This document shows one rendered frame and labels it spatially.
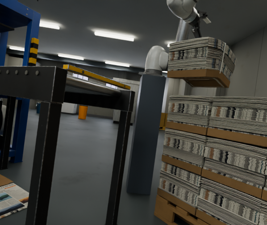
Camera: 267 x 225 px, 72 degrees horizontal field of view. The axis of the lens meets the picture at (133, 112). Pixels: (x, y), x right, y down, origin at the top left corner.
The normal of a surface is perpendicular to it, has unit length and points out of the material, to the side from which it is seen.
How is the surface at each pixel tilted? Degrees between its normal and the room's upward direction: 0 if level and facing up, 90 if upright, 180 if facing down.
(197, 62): 100
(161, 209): 90
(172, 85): 90
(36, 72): 90
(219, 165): 90
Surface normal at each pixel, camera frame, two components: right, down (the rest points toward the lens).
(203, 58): -0.76, 0.08
